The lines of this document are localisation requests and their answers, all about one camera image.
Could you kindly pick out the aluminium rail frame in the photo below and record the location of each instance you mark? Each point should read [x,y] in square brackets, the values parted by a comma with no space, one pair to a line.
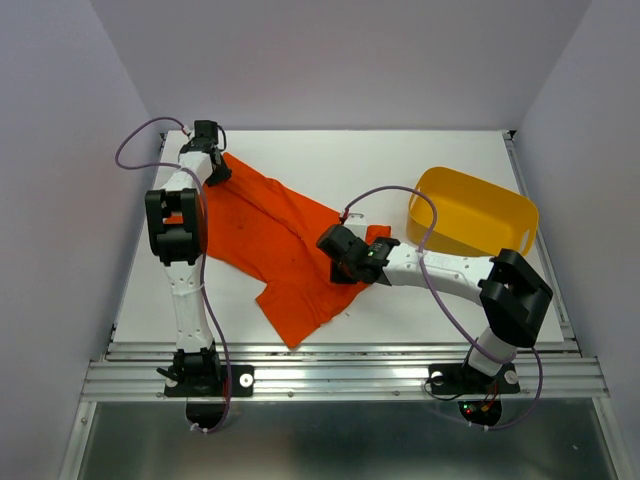
[350,404]

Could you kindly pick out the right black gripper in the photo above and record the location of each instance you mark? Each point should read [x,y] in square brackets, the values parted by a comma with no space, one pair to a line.
[338,276]

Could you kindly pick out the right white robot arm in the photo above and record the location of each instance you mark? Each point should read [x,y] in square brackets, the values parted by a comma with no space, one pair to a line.
[514,297]

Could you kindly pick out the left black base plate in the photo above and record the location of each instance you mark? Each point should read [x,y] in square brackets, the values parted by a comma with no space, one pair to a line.
[241,385]

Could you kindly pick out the orange t shirt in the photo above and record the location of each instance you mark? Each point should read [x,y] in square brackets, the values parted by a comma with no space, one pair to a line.
[264,229]

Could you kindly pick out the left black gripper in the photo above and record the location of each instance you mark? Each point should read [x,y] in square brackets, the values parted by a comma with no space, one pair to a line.
[223,174]

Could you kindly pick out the yellow plastic basket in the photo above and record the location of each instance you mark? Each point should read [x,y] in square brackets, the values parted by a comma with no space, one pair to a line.
[474,217]

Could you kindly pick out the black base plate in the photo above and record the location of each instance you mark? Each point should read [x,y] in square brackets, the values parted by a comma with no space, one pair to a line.
[241,385]
[451,379]

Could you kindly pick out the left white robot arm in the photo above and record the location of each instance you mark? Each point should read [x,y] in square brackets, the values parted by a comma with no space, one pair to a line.
[178,237]

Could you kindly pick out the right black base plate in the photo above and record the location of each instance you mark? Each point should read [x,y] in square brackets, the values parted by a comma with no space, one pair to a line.
[451,379]

